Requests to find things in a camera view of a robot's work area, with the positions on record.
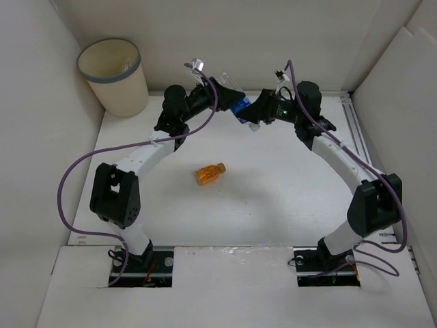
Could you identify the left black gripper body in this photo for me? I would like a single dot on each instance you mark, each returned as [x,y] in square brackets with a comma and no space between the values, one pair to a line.
[200,100]

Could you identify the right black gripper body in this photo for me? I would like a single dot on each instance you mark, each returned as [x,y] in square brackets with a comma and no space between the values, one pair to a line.
[287,110]

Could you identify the clear bottle blue label diagonal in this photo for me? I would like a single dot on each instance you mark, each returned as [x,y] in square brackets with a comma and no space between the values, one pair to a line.
[230,83]

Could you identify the orange bottle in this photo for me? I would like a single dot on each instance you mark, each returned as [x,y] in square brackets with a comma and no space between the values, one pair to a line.
[209,174]

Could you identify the clear bottle blue label horizontal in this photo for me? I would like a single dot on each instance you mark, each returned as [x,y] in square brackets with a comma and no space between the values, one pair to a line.
[127,64]

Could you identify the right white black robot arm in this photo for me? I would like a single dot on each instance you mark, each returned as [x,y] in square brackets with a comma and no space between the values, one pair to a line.
[376,197]

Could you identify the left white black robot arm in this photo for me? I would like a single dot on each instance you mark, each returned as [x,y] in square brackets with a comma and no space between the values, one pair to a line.
[115,196]

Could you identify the cream bin with grey rim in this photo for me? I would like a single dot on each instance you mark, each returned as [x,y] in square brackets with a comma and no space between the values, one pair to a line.
[121,94]

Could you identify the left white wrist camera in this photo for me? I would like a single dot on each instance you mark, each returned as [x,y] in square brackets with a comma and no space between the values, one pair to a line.
[195,67]

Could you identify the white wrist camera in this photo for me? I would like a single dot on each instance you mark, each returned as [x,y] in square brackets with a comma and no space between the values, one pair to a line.
[281,76]
[195,67]

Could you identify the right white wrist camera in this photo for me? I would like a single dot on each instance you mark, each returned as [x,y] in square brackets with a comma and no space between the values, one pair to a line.
[281,76]

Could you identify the aluminium rail right side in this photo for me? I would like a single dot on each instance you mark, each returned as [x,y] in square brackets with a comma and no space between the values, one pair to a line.
[358,139]

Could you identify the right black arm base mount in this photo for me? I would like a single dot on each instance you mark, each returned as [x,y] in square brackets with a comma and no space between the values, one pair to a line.
[313,270]

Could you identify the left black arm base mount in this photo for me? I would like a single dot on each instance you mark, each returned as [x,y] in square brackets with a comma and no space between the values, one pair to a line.
[157,272]

